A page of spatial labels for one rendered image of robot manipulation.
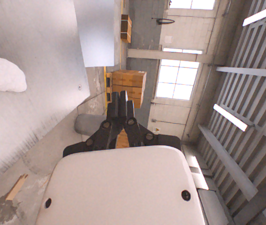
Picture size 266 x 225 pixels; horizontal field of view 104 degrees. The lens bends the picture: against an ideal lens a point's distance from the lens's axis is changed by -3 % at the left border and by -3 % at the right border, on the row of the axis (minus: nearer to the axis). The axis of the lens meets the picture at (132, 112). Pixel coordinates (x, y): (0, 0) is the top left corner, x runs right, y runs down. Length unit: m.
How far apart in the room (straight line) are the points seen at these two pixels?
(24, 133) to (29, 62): 0.16
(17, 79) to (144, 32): 4.90
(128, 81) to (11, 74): 2.55
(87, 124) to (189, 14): 4.81
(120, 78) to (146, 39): 2.59
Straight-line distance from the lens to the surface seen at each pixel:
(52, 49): 0.38
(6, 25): 0.32
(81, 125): 1.88
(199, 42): 5.23
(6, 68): 0.27
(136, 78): 2.70
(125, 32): 3.99
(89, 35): 0.55
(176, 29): 5.11
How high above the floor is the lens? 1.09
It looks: 8 degrees down
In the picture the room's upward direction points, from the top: 98 degrees clockwise
